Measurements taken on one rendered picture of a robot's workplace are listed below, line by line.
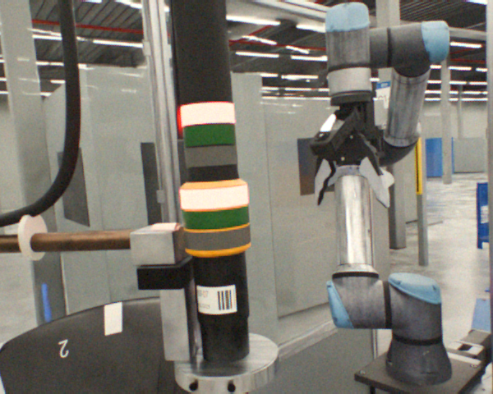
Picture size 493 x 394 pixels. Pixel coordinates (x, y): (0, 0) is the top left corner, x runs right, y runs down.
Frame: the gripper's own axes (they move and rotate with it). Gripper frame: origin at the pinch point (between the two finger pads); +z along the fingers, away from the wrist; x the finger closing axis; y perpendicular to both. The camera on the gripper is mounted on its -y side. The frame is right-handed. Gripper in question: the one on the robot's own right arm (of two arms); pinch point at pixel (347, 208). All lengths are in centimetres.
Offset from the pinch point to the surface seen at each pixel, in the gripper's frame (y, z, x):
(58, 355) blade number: -54, 7, -4
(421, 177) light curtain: 487, 32, 229
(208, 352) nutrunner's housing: -52, 2, -25
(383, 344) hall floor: 245, 148, 145
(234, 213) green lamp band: -51, -7, -27
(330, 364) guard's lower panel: 50, 62, 46
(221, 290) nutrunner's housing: -52, -2, -26
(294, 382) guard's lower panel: 31, 61, 46
